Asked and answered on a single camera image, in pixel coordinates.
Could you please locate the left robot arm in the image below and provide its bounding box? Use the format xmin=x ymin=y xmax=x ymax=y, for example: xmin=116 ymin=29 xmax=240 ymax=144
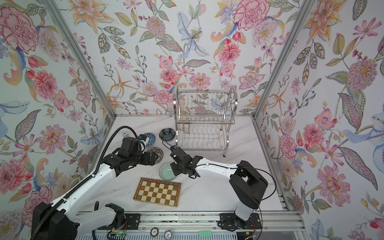
xmin=31 ymin=135 xmax=157 ymax=240

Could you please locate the mint green bowl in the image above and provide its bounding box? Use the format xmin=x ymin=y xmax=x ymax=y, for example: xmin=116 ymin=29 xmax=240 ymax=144
xmin=159 ymin=162 xmax=176 ymax=181

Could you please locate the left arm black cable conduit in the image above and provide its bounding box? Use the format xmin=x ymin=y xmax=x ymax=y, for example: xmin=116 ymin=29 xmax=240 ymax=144
xmin=29 ymin=125 xmax=139 ymax=240

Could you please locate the round gauge right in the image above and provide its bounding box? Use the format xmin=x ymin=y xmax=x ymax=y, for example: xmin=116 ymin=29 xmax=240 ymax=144
xmin=164 ymin=230 xmax=173 ymax=240

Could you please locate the round gauge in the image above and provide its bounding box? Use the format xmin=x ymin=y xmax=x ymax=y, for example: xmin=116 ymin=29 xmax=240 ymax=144
xmin=150 ymin=227 xmax=159 ymax=238
xmin=164 ymin=230 xmax=173 ymax=240

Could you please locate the wooden chessboard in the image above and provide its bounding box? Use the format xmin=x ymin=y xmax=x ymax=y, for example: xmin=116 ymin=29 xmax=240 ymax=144
xmin=133 ymin=178 xmax=182 ymax=207

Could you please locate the green connector block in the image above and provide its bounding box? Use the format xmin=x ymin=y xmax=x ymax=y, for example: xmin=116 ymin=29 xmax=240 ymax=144
xmin=199 ymin=231 xmax=212 ymax=237

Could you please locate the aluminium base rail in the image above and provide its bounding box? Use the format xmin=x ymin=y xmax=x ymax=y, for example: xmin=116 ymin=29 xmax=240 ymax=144
xmin=74 ymin=211 xmax=305 ymax=233

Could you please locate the steel wire dish rack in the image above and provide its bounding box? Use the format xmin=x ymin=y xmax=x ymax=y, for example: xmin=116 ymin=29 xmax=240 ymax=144
xmin=173 ymin=87 xmax=238 ymax=157

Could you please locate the dark petal pattern bowl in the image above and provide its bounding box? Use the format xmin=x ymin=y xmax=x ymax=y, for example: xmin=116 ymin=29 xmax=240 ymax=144
xmin=159 ymin=128 xmax=176 ymax=142

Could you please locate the round gauge left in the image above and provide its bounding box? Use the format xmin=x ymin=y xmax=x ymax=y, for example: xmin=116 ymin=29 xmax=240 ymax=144
xmin=150 ymin=227 xmax=159 ymax=238

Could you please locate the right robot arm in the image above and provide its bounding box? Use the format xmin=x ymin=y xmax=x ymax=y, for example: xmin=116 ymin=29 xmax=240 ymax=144
xmin=170 ymin=146 xmax=269 ymax=229

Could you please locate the blue patterned bowl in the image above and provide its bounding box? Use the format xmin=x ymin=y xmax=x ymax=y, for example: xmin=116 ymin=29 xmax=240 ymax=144
xmin=145 ymin=133 xmax=156 ymax=147

